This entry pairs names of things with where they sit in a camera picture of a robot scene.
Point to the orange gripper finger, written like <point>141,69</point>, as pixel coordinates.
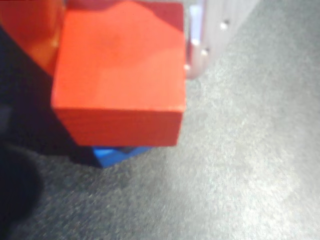
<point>30,27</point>

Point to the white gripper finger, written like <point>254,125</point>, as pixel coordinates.
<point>217,15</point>

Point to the red cube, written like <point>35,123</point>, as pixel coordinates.
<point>120,75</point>

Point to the blue cube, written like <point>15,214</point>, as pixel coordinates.
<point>107,157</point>

